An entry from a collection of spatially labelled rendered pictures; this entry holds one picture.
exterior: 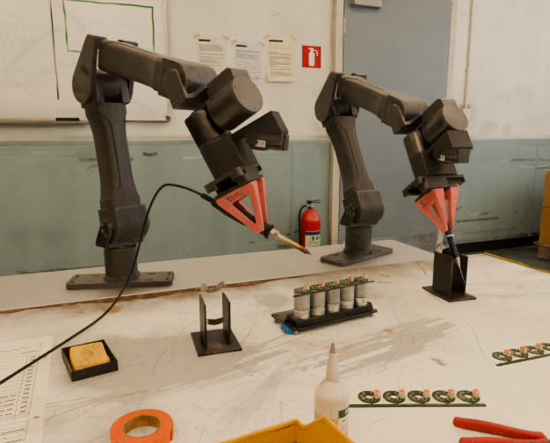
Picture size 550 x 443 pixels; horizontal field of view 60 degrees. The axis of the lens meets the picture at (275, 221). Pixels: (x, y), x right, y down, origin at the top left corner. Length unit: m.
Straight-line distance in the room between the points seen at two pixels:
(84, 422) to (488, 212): 4.34
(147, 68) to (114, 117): 0.16
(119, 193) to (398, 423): 0.63
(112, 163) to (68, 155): 2.29
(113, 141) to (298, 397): 0.59
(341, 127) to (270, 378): 0.71
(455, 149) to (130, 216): 0.60
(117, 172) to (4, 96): 2.33
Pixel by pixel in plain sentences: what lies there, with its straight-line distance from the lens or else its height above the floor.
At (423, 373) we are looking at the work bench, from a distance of 0.65.
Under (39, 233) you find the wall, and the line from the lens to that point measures 3.29.
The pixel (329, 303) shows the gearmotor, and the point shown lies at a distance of 0.75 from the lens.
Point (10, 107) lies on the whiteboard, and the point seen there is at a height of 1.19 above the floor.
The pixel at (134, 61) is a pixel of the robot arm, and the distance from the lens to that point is 0.87.
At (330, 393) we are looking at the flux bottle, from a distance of 0.48.
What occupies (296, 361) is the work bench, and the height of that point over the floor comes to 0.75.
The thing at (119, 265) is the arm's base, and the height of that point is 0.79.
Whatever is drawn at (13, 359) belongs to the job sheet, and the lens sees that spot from 0.74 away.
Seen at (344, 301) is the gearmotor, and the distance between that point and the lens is 0.77.
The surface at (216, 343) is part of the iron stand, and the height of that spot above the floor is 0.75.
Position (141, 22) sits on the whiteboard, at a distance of 3.29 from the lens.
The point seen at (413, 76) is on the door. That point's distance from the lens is 4.01.
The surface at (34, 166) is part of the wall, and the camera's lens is 3.24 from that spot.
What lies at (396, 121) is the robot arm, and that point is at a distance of 0.99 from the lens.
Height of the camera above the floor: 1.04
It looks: 10 degrees down
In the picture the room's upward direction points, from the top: straight up
